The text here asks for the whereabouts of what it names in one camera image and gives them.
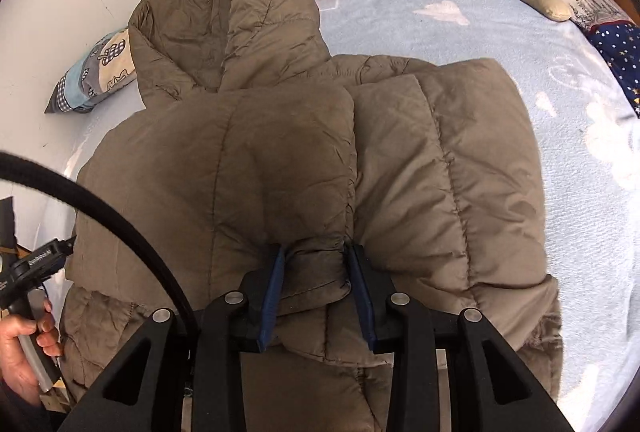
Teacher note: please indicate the person's left hand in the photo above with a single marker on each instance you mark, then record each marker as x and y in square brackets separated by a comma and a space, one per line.
[12, 362]

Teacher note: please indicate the brown quilted puffer jacket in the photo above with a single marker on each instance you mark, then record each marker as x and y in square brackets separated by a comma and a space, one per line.
[280, 152]

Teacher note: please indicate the white sketch print cloth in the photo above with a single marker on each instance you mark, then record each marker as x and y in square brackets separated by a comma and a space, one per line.
[597, 7]

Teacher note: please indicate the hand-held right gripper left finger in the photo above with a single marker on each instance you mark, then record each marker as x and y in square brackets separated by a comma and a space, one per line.
[272, 297]

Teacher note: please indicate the navy starred pillow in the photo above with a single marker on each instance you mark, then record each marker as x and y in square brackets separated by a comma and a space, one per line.
[620, 52]

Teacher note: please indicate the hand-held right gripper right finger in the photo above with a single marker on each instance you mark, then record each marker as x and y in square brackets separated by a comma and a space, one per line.
[361, 297]

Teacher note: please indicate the beige pillow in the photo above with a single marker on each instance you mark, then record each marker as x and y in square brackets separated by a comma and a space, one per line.
[542, 2]

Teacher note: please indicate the light blue bed sheet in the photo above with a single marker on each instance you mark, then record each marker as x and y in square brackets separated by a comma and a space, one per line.
[450, 42]

